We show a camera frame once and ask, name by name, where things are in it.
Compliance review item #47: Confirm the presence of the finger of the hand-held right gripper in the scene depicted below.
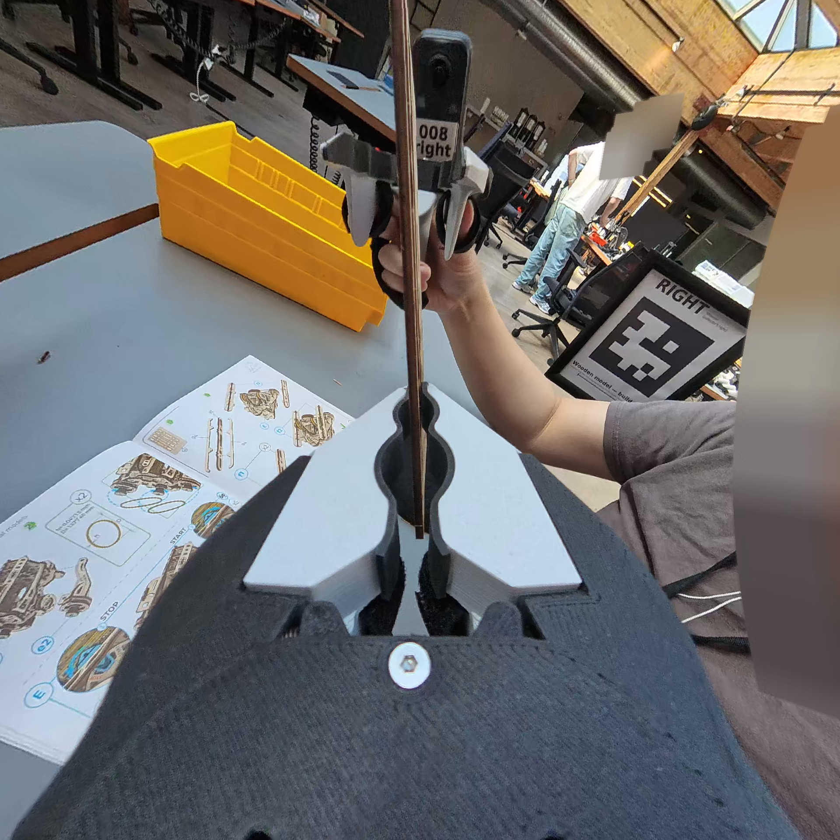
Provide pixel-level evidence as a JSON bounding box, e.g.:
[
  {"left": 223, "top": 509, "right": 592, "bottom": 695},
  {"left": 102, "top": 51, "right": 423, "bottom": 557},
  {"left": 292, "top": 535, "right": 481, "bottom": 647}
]
[
  {"left": 443, "top": 147, "right": 493, "bottom": 261},
  {"left": 320, "top": 130, "right": 398, "bottom": 249}
]

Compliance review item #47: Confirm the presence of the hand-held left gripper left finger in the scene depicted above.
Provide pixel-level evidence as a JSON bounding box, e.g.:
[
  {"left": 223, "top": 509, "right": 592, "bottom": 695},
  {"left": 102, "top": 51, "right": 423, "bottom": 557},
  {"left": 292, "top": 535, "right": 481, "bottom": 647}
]
[{"left": 243, "top": 386, "right": 416, "bottom": 637}]

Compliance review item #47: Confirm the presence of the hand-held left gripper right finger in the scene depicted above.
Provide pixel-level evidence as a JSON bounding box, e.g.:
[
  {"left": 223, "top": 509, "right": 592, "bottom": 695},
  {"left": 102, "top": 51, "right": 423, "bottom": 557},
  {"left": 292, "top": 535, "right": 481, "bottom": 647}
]
[{"left": 423, "top": 384, "right": 585, "bottom": 636}]

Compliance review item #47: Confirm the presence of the laser-cut wooden parts sheet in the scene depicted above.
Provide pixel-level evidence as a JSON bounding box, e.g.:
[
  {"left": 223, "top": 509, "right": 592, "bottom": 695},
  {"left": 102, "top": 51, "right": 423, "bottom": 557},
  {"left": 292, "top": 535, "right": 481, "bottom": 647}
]
[{"left": 389, "top": 0, "right": 427, "bottom": 534}]

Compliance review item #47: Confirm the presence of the person's right forearm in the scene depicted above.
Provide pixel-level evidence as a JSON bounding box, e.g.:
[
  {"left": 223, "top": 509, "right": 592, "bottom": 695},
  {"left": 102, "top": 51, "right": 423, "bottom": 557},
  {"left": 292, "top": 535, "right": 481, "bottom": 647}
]
[{"left": 438, "top": 289, "right": 611, "bottom": 476}]

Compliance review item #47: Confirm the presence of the person's right hand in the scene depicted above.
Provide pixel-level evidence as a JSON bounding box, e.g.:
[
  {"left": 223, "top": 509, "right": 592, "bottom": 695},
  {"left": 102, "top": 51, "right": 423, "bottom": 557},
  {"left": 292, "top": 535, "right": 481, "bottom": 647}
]
[{"left": 379, "top": 217, "right": 483, "bottom": 315}]

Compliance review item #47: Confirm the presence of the black office chair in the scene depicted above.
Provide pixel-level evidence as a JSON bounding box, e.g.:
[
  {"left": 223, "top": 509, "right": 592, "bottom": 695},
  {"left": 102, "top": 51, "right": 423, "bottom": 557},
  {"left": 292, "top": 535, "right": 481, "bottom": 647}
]
[
  {"left": 512, "top": 252, "right": 595, "bottom": 362},
  {"left": 476, "top": 141, "right": 546, "bottom": 250}
]

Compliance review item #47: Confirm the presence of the grey office desk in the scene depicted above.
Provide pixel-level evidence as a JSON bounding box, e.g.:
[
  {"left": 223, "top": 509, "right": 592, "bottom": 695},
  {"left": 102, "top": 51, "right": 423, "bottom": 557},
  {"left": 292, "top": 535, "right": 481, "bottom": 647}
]
[{"left": 287, "top": 54, "right": 421, "bottom": 142}]

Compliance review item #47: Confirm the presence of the yellow plastic bin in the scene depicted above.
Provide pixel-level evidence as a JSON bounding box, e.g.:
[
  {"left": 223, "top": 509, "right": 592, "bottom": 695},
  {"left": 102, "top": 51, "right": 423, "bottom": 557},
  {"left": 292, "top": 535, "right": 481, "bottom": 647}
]
[{"left": 147, "top": 121, "right": 389, "bottom": 332}]

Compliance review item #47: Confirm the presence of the black framed marker sign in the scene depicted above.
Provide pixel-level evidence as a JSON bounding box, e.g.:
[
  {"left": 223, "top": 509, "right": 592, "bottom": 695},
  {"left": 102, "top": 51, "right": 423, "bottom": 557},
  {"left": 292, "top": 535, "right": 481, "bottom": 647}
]
[{"left": 545, "top": 248, "right": 750, "bottom": 403}]

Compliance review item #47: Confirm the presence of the illustrated instruction booklet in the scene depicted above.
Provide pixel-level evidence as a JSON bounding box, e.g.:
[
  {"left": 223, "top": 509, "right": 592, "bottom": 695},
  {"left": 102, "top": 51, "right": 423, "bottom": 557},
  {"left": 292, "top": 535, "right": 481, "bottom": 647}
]
[{"left": 0, "top": 356, "right": 355, "bottom": 765}]

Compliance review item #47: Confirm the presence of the metal duct pipe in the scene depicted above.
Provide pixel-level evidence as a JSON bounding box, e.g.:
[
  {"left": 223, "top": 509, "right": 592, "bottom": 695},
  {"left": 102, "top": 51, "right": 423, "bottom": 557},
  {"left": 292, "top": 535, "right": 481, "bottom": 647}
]
[{"left": 489, "top": 0, "right": 631, "bottom": 109}]

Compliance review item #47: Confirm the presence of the white cord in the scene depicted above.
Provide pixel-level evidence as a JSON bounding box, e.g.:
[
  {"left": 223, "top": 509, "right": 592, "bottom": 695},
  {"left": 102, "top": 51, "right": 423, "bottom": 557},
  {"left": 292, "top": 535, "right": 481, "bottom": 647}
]
[{"left": 676, "top": 589, "right": 742, "bottom": 624}]

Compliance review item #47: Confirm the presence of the black shoulder strap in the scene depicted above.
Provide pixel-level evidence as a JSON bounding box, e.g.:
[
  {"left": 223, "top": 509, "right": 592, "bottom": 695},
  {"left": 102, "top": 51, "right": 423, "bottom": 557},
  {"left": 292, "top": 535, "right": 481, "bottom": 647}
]
[{"left": 661, "top": 554, "right": 750, "bottom": 654}]

